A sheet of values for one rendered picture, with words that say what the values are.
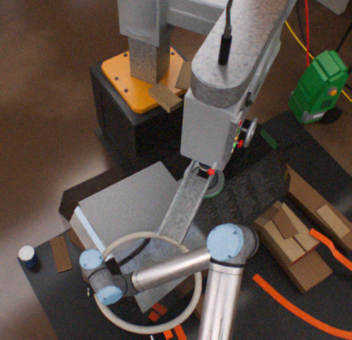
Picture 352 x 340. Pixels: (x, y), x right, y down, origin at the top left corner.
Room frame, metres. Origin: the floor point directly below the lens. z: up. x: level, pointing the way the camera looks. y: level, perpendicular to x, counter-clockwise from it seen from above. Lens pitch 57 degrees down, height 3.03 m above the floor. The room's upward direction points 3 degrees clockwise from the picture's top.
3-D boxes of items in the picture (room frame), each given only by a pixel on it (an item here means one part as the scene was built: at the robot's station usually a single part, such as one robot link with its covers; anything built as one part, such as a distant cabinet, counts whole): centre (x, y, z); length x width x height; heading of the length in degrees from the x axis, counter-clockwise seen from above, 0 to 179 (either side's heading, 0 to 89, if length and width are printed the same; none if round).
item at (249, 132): (1.37, -0.33, 1.25); 0.15 x 0.10 x 0.15; 157
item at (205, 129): (1.38, -0.20, 1.37); 0.36 x 0.22 x 0.45; 157
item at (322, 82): (2.57, -1.14, 0.43); 0.35 x 0.35 x 0.87; 21
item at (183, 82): (2.11, -0.06, 0.80); 0.20 x 0.10 x 0.05; 166
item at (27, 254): (1.12, 0.91, 0.08); 0.10 x 0.10 x 0.13
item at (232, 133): (1.20, -0.25, 1.42); 0.08 x 0.03 x 0.28; 157
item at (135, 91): (2.16, 0.18, 0.76); 0.49 x 0.49 x 0.05; 36
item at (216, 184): (1.31, -0.17, 0.89); 0.21 x 0.21 x 0.01
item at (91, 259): (0.67, 0.30, 1.22); 0.10 x 0.09 x 0.12; 35
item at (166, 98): (1.92, 0.07, 0.81); 0.20 x 0.10 x 0.05; 44
